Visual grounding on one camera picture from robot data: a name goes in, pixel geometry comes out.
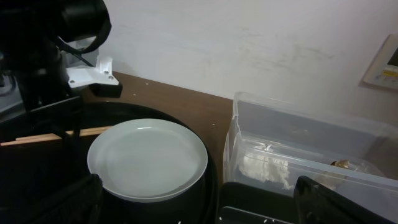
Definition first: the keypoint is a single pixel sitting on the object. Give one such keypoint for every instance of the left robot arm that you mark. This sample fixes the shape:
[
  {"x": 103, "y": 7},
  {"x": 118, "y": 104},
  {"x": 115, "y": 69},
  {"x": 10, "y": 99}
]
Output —
[{"x": 33, "y": 36}]

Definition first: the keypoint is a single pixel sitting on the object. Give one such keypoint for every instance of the white napkin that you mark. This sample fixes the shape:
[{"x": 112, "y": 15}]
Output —
[{"x": 262, "y": 169}]

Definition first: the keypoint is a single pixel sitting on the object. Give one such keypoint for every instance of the black rectangular tray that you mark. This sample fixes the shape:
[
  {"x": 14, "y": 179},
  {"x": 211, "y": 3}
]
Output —
[{"x": 239, "y": 203}]

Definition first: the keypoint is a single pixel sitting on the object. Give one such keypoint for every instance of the round black tray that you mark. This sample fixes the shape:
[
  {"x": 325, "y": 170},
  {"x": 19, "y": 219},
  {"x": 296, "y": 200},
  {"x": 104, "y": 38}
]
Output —
[{"x": 33, "y": 171}]

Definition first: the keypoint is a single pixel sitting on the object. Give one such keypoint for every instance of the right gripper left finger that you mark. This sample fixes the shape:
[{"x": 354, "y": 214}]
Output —
[{"x": 79, "y": 202}]

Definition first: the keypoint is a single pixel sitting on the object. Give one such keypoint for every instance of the grey plate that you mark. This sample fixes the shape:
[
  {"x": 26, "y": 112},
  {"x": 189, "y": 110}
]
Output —
[{"x": 147, "y": 160}]

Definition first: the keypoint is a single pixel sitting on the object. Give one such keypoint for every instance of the gold snack wrapper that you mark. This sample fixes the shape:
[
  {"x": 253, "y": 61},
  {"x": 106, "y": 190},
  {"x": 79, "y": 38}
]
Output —
[{"x": 332, "y": 180}]

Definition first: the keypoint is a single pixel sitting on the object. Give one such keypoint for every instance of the wooden chopstick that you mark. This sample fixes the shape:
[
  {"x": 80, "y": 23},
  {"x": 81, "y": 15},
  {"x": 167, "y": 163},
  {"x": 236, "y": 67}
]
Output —
[
  {"x": 93, "y": 130},
  {"x": 42, "y": 140}
]

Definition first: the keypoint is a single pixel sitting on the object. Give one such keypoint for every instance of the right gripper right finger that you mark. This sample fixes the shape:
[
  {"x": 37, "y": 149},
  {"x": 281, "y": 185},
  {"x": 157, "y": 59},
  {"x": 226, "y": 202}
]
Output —
[{"x": 317, "y": 204}]

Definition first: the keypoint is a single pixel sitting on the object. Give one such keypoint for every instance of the white wall control panel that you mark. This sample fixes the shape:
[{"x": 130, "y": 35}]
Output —
[{"x": 382, "y": 72}]

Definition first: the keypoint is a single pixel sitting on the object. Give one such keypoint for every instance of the clear plastic bin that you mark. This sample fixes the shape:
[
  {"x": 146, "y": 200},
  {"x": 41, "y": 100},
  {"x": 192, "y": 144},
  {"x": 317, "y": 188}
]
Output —
[{"x": 311, "y": 140}]

